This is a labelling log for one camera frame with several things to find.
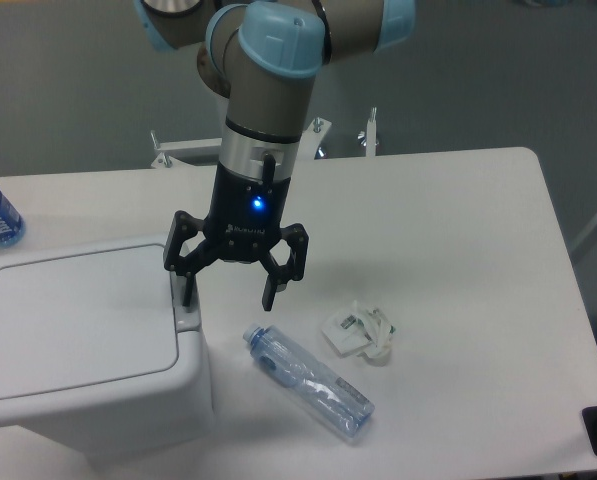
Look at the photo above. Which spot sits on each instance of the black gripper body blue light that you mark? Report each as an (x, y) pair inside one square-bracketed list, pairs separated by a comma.
[(243, 222)]

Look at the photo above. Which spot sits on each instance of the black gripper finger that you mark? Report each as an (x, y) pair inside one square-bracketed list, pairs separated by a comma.
[(183, 228), (278, 276)]

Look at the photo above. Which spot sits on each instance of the white push-button trash can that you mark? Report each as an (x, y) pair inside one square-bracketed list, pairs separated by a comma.
[(98, 351)]

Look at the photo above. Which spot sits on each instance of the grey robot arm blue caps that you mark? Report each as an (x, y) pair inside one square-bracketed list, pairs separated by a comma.
[(263, 58)]

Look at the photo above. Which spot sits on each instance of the crumpled white paper wrapper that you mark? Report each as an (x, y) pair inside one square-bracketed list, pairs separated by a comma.
[(360, 329)]

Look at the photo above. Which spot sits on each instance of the empty clear plastic bottle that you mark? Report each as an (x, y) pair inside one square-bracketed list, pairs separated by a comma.
[(294, 368)]

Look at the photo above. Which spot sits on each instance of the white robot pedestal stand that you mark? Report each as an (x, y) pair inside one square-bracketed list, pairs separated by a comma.
[(180, 153)]

